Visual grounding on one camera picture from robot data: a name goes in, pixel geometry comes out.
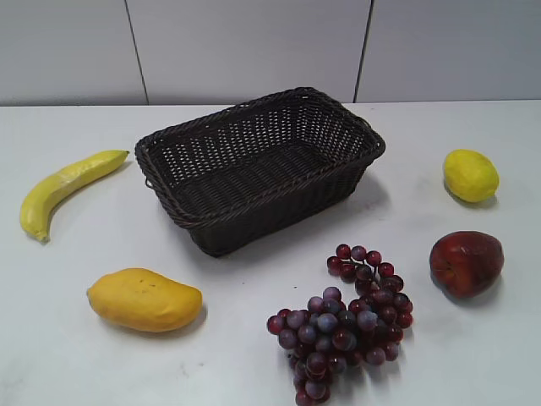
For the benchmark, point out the yellow mango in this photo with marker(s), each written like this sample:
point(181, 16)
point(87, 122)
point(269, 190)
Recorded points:
point(143, 300)

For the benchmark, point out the yellow lemon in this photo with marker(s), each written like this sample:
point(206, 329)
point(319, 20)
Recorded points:
point(470, 176)

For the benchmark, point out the purple grape bunch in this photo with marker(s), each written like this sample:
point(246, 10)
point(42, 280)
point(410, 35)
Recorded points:
point(329, 336)

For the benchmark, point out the yellow banana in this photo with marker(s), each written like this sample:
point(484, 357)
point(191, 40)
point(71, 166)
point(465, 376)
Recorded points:
point(37, 207)

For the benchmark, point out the red apple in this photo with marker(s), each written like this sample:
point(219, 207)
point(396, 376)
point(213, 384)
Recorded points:
point(465, 264)

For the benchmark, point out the black woven wicker basket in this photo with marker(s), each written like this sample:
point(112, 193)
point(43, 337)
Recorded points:
point(244, 172)

